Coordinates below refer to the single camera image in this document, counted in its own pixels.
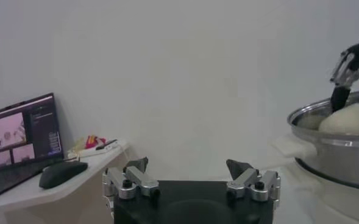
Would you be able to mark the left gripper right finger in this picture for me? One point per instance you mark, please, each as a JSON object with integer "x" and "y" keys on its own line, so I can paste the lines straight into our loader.
{"x": 246, "y": 179}

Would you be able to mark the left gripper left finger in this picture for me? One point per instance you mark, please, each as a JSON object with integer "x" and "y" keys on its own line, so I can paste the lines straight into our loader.
{"x": 136, "y": 179}

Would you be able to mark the white steamed baozi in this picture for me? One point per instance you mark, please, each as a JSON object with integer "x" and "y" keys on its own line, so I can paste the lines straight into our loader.
{"x": 350, "y": 120}

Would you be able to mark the stainless steel steamer pot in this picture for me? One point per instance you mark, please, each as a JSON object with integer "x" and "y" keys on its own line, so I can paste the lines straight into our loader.
{"x": 319, "y": 201}

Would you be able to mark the black phone on white base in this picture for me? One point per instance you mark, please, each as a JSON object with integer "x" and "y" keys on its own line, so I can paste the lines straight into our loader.
{"x": 106, "y": 145}

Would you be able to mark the orange and pink small item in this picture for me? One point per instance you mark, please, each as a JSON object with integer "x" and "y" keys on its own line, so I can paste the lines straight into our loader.
{"x": 92, "y": 141}

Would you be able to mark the pale yellow packet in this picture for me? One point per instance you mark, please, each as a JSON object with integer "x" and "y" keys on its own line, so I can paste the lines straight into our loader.
{"x": 77, "y": 145}

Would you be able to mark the black computer mouse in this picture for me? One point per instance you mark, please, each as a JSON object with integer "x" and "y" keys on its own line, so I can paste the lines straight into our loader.
{"x": 61, "y": 173}

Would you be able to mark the black laptop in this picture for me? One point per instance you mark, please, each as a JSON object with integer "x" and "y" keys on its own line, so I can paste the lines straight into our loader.
{"x": 39, "y": 128}

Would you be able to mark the white side table with laptop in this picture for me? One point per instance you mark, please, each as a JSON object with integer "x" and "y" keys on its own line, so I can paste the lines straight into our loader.
{"x": 20, "y": 196}

